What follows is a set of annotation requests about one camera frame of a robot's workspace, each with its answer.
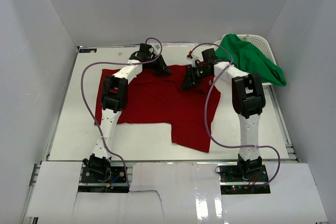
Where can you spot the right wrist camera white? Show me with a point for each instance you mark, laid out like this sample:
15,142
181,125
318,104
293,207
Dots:
195,61

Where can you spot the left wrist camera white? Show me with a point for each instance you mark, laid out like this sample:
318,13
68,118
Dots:
156,47

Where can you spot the red t shirt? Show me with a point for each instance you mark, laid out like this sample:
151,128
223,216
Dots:
160,99

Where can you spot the black label sticker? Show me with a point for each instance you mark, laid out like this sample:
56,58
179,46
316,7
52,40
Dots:
88,50

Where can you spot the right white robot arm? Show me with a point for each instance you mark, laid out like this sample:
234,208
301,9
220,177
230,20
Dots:
248,101

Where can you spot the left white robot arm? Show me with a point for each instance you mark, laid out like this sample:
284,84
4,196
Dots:
114,99

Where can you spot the green t shirt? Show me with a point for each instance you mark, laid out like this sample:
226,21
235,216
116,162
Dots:
249,58

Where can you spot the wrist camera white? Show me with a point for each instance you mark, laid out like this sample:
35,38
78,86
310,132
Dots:
156,47
195,61

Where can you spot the white plastic laundry basket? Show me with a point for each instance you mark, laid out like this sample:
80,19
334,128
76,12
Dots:
260,51

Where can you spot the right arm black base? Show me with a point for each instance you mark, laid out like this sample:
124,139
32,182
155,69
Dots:
233,182

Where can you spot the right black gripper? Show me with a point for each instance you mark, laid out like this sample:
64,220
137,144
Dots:
191,76

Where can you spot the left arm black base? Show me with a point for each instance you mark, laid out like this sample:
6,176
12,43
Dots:
112,180

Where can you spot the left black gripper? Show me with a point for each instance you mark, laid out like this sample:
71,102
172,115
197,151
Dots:
159,65

